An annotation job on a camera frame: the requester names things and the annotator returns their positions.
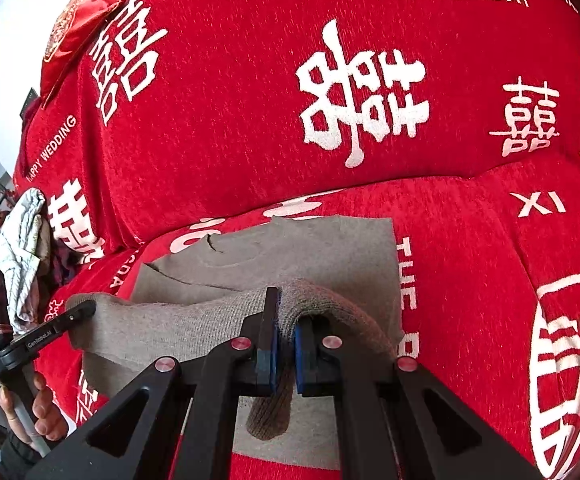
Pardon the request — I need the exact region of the grey knit sweater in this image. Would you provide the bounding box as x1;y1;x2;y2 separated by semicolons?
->
69;216;403;469

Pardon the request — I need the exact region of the person left hand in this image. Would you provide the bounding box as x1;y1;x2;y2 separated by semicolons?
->
0;372;68;453

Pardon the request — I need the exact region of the dark plaid cloth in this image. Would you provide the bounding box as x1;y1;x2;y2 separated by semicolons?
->
47;240;79;289

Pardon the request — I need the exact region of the white green patterned cloth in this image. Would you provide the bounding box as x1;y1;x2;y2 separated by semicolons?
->
0;188;46;335

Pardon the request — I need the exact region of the red wedding blanket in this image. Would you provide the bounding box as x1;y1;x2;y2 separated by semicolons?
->
14;0;580;479

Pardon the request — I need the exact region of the red satin pillow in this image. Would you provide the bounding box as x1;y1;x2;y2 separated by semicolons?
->
39;0;126;106

